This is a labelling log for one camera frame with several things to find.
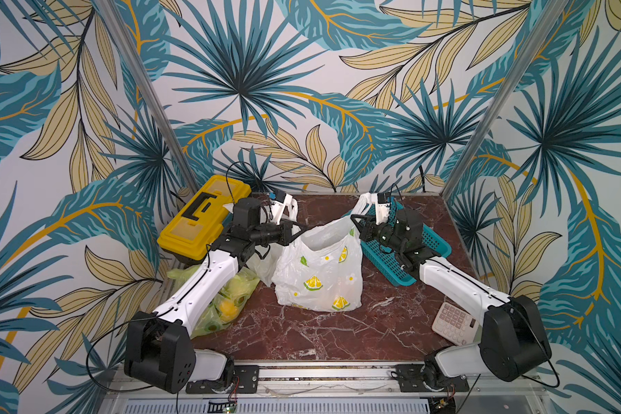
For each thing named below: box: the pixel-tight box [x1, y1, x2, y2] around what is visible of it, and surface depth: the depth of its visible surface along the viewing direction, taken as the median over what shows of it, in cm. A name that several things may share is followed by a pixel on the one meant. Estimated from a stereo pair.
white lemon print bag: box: [272, 194, 374, 313], surface depth 80 cm
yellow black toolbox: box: [156, 174, 252, 262], surface depth 90 cm
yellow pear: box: [218, 300, 239, 321], surface depth 81 cm
